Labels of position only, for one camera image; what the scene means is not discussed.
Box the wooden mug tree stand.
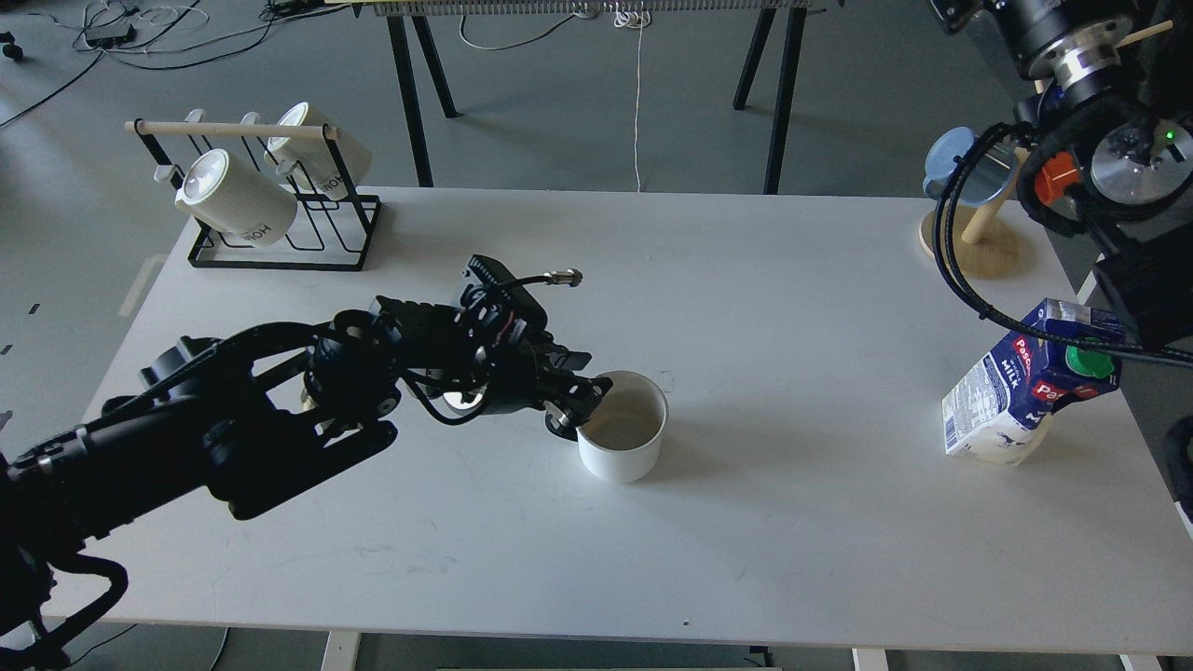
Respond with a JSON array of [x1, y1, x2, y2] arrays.
[[921, 7, 1189, 279]]

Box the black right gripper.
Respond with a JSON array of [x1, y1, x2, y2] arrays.
[[932, 1, 1137, 70]]

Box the blue mug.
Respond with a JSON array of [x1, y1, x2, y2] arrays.
[[923, 127, 1019, 207]]

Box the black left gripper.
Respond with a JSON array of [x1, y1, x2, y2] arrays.
[[441, 256, 613, 441]]

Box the blue white milk carton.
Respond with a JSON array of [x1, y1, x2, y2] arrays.
[[940, 300, 1125, 464]]

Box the white hanging cable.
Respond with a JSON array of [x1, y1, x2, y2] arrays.
[[616, 0, 653, 193]]

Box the black trestle table legs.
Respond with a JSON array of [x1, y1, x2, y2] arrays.
[[382, 4, 811, 195]]

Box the orange mug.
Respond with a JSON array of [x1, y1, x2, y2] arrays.
[[1033, 150, 1081, 207]]

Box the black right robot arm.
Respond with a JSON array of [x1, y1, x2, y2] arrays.
[[931, 1, 1189, 368]]

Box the white ribbed mug rear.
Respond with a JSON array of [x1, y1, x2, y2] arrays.
[[262, 101, 373, 202]]

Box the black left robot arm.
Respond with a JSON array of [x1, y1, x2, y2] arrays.
[[4, 254, 612, 670]]

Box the white ribbed mug front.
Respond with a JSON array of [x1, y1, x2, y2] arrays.
[[173, 148, 299, 248]]

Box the black floor cables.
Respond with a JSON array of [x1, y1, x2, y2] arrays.
[[0, 0, 356, 127]]

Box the white mug with black handle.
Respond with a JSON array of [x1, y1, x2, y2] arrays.
[[577, 371, 669, 484]]

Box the black wire mug rack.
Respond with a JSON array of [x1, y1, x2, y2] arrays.
[[124, 110, 382, 272]]

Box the white ribbed mug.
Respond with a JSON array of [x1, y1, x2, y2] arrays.
[[262, 101, 373, 202], [173, 148, 299, 248]]

